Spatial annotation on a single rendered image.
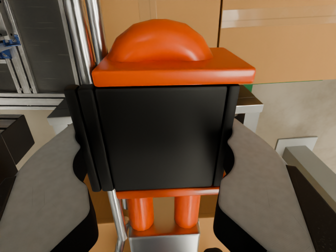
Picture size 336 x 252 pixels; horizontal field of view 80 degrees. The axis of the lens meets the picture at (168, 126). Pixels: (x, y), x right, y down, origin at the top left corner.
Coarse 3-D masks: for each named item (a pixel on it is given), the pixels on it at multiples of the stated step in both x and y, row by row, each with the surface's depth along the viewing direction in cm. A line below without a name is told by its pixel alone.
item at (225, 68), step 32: (128, 64) 9; (160, 64) 9; (192, 64) 9; (224, 64) 9; (96, 96) 9; (128, 96) 9; (160, 96) 9; (192, 96) 10; (224, 96) 10; (128, 128) 10; (160, 128) 10; (192, 128) 10; (224, 128) 11; (128, 160) 11; (160, 160) 11; (192, 160) 12; (128, 192) 13; (160, 192) 13; (192, 192) 13
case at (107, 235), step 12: (84, 180) 48; (96, 192) 45; (96, 204) 42; (108, 204) 42; (204, 204) 42; (96, 216) 40; (108, 216) 40; (204, 216) 40; (108, 228) 40; (204, 228) 42; (108, 240) 42; (204, 240) 44; (216, 240) 44
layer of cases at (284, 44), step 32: (128, 0) 54; (160, 0) 55; (192, 0) 55; (224, 0) 56; (256, 0) 56; (288, 0) 56; (320, 0) 57; (224, 32) 60; (256, 32) 60; (288, 32) 61; (320, 32) 61; (256, 64) 65; (288, 64) 66; (320, 64) 67
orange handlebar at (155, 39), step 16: (128, 32) 10; (144, 32) 9; (160, 32) 9; (176, 32) 10; (192, 32) 10; (112, 48) 10; (128, 48) 10; (144, 48) 10; (160, 48) 10; (176, 48) 10; (192, 48) 10; (208, 48) 10; (128, 208) 16; (144, 208) 16; (176, 208) 17; (192, 208) 16; (144, 224) 17; (192, 224) 17
